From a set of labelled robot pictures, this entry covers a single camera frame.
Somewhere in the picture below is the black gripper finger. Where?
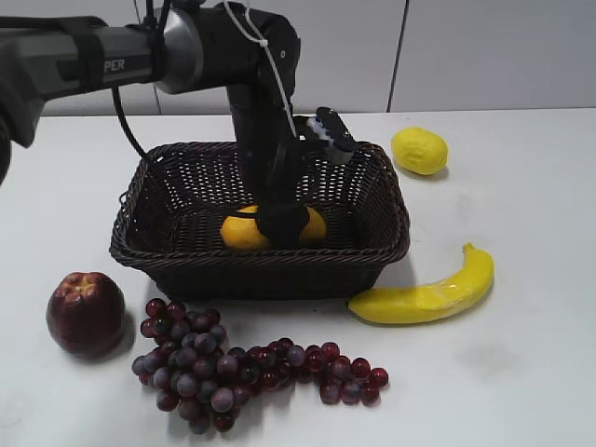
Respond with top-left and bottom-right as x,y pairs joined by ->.
256,202 -> 309,248

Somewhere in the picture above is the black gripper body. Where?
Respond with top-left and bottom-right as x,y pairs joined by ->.
227,83 -> 304,210

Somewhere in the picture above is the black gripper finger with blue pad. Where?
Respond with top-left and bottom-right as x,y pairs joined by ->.
314,107 -> 358,165

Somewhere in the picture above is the yellow mango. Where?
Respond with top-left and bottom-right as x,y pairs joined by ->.
220,207 -> 327,251

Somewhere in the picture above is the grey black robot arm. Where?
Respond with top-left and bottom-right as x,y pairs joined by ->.
1,1 -> 357,249

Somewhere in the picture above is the dark woven wicker basket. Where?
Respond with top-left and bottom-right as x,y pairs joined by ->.
110,142 -> 410,301

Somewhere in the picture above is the yellow lemon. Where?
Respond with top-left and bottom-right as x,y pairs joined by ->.
391,127 -> 449,176

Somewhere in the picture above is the yellow banana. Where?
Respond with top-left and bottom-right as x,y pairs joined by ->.
347,243 -> 494,325

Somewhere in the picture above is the purple grape bunch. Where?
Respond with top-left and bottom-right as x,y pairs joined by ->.
131,298 -> 389,435

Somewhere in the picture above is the dark red apple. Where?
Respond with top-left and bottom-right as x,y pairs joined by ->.
46,272 -> 125,359

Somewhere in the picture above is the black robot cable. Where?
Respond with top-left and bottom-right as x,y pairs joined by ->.
110,86 -> 155,169

